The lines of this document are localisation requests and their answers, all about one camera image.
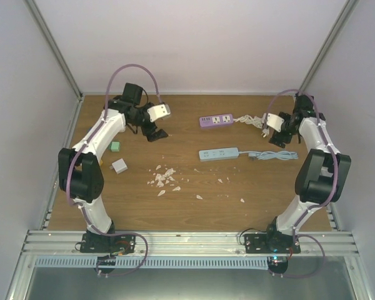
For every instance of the slotted grey cable duct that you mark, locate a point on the slotted grey cable duct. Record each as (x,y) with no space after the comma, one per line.
(154,262)

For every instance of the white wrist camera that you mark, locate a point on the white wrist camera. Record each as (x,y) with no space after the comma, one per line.
(273,121)
(158,112)

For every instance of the green plug adapter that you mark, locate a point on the green plug adapter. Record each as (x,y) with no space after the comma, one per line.
(115,146)

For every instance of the white usb charger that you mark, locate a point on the white usb charger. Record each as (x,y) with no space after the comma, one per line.
(119,166)

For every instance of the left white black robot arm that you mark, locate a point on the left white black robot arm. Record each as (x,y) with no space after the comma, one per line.
(80,175)

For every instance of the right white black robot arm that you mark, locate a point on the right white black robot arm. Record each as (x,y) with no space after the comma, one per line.
(321,178)

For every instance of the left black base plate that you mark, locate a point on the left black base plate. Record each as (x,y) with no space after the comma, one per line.
(95,243)

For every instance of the white plastic debris pile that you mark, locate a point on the white plastic debris pile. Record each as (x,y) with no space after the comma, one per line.
(164,179)

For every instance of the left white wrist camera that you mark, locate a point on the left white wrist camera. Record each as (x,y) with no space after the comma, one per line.
(158,112)

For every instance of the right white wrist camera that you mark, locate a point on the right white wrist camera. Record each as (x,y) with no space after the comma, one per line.
(273,121)

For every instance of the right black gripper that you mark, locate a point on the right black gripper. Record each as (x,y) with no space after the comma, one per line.
(275,138)

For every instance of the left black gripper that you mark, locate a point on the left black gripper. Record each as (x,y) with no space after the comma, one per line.
(155,135)

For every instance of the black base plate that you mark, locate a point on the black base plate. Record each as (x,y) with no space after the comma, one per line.
(95,243)
(260,242)

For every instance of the purple power strip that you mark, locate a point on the purple power strip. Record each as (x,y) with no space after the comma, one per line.
(215,121)

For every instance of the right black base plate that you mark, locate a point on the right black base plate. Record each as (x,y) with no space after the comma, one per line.
(260,242)

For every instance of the aluminium front rail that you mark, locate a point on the aluminium front rail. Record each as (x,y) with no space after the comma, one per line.
(189,244)

